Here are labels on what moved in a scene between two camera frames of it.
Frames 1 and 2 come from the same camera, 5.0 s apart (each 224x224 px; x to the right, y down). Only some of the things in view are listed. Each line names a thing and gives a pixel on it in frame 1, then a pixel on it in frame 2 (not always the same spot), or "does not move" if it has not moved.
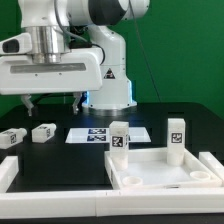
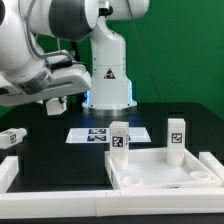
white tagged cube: x=42 y=132 → x=56 y=106
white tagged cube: x=176 y=142 does not move
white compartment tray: x=150 y=169 does not move
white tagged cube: x=119 y=145 does not move
